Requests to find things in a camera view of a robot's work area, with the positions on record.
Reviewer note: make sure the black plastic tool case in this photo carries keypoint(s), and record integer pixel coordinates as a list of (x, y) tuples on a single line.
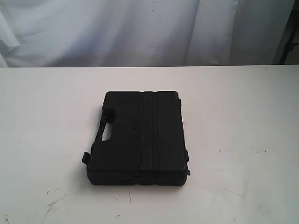
[(140, 141)]

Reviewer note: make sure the white backdrop curtain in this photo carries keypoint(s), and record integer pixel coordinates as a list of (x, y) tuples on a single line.
[(131, 33)]

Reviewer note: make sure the black stand pole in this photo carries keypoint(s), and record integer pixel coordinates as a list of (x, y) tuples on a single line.
[(293, 25)]

